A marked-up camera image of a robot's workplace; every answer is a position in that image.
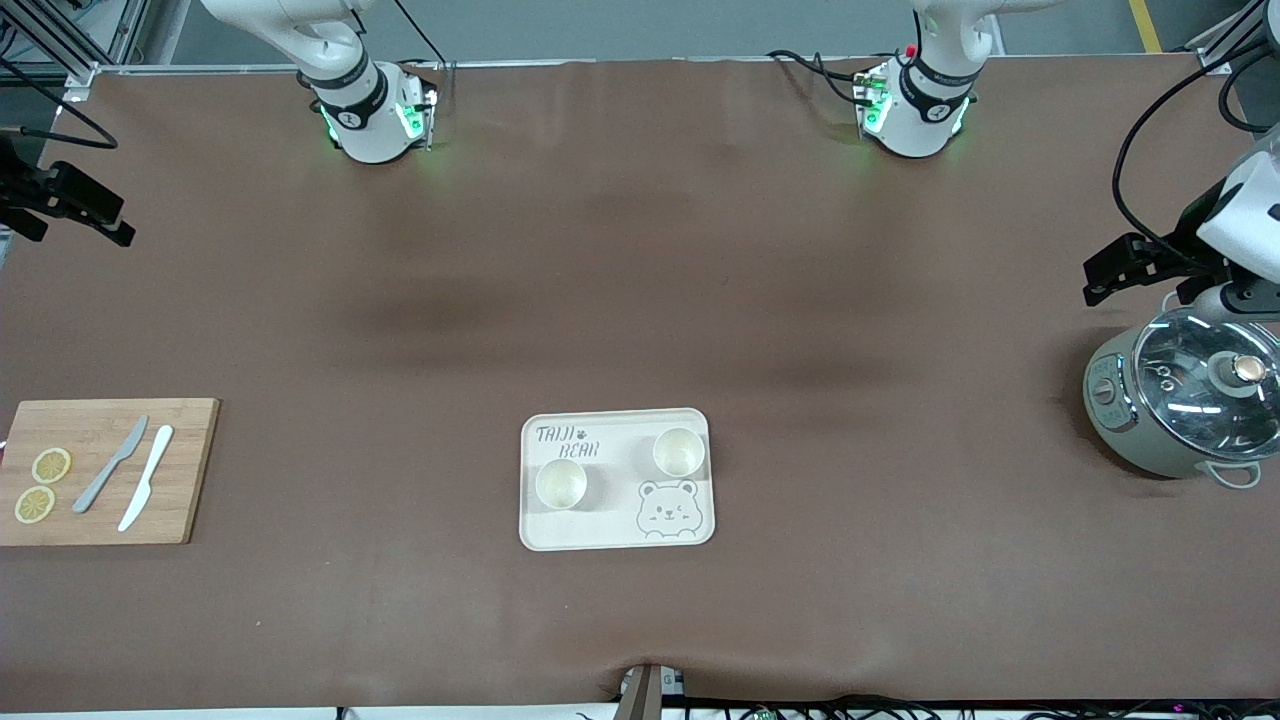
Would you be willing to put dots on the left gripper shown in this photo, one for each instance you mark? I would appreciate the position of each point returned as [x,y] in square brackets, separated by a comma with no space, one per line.
[1182,252]

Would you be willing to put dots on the white paper cup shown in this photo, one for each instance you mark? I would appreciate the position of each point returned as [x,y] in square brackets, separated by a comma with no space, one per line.
[679,452]
[561,484]

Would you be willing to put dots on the lemon slice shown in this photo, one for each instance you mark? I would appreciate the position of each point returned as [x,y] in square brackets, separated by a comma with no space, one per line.
[35,504]
[51,465]

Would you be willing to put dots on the grey plastic knife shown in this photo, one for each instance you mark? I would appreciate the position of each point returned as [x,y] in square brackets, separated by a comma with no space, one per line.
[110,465]

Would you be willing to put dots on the white plastic knife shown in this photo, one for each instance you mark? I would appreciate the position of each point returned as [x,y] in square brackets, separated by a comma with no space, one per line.
[146,480]

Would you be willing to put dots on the wooden cutting board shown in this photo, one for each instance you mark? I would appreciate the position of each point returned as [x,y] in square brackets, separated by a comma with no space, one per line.
[100,515]

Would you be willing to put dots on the brown table mat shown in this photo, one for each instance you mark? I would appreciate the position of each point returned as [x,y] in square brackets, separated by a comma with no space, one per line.
[640,250]

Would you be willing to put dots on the white bear print tray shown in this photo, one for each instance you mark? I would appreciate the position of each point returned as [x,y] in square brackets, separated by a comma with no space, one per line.
[615,520]

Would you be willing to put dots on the aluminium frame profile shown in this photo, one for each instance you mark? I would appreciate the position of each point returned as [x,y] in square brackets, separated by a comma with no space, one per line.
[1225,40]
[60,50]

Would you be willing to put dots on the metal table edge bracket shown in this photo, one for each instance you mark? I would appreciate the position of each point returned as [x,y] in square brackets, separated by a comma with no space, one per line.
[645,695]

